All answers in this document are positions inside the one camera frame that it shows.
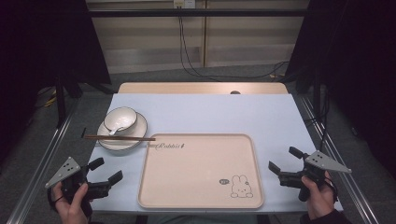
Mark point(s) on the beige tray with rabbit print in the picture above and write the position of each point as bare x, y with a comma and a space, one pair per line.
199, 174

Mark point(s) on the white bowl with dark rim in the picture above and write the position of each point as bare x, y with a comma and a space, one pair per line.
123, 116

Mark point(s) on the brown wooden chopstick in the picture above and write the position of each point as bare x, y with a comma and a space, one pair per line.
130, 137

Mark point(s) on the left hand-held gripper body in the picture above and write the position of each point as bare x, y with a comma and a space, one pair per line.
67, 169

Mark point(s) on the white ceramic spoon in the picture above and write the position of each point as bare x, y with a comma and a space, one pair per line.
120, 127

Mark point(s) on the black horizontal frame bar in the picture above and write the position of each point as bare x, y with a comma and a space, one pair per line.
199, 12

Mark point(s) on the light blue table mat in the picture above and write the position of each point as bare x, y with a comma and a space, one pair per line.
202, 113

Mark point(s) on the black stand post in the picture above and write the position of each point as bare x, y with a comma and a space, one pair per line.
60, 102

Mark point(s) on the person's right hand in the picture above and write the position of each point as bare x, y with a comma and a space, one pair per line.
320, 199

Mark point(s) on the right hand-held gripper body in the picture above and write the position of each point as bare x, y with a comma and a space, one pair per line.
323, 163

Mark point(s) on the white wall socket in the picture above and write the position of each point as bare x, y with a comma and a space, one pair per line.
184, 3

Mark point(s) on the person's left hand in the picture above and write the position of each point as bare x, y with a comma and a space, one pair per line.
73, 207

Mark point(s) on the metal floor rail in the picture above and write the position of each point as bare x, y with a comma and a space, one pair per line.
339, 155
40, 161

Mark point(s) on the black curtain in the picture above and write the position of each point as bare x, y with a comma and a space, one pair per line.
358, 62
43, 40

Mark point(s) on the white plate with dark rim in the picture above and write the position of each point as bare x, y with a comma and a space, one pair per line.
137, 133

